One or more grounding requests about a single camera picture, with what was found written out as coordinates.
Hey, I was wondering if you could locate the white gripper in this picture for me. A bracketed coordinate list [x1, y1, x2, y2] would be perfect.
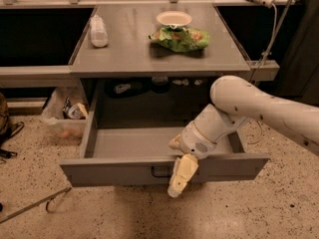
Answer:
[167, 120, 217, 198]

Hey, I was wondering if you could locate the grey top drawer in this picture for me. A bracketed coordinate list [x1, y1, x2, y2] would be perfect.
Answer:
[59, 80, 271, 188]

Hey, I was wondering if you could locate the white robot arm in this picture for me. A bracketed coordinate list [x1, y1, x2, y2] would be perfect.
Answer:
[167, 76, 319, 197]

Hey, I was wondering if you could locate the grey drawer cabinet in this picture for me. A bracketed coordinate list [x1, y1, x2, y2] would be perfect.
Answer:
[71, 2, 249, 128]

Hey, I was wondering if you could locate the green chip bag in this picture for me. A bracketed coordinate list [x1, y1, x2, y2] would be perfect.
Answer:
[149, 26, 210, 53]

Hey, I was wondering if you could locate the metal rod with hook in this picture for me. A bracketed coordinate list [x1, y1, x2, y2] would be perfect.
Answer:
[0, 187, 72, 224]

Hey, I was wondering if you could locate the clear plastic storage bin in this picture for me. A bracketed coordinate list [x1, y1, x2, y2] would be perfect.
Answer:
[41, 87, 88, 138]

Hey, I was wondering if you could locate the white paper bowl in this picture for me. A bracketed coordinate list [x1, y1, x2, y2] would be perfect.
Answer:
[157, 11, 192, 28]

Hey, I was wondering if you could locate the dark backpack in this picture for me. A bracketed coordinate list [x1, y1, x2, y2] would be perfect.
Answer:
[0, 93, 25, 164]

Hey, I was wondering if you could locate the grey side rail bracket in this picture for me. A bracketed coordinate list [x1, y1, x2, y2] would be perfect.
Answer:
[245, 60, 280, 82]

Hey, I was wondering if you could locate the white power cable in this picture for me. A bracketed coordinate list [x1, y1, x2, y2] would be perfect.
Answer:
[247, 2, 279, 145]

